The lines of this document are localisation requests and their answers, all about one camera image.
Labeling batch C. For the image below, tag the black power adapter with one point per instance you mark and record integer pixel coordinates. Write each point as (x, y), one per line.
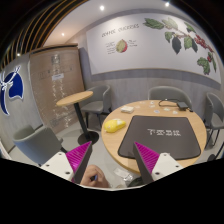
(182, 106)

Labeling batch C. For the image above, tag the grey chair behind round table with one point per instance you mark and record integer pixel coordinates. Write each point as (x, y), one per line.
(170, 93)

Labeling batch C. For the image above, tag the grey armchair front left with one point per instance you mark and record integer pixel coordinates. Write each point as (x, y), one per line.
(40, 145)

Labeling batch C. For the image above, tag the white tissue packet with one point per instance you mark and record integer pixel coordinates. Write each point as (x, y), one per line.
(127, 109)

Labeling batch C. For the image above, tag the person's hand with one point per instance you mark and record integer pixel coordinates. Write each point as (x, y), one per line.
(94, 177)

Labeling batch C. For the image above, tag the wooden menu wall panel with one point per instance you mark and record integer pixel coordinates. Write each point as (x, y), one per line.
(55, 73)

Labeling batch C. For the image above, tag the yellow computer mouse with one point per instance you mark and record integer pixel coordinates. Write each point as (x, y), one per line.
(111, 126)

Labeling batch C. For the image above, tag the small round wooden table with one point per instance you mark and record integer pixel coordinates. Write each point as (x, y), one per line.
(74, 100)

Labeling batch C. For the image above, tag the grey chair behind small table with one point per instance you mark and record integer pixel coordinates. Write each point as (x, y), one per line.
(99, 103)

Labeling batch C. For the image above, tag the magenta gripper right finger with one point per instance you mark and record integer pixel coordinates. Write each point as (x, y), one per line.
(146, 160)

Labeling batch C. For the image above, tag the black mouse pad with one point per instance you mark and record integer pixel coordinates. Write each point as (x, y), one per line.
(173, 135)

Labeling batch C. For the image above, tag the clear plastic wrapper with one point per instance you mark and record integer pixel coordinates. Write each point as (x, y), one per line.
(123, 174)

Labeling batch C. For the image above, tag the grey chair at right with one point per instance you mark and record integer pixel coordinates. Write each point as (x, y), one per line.
(214, 113)

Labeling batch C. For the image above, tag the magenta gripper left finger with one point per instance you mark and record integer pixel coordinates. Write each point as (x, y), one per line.
(78, 159)

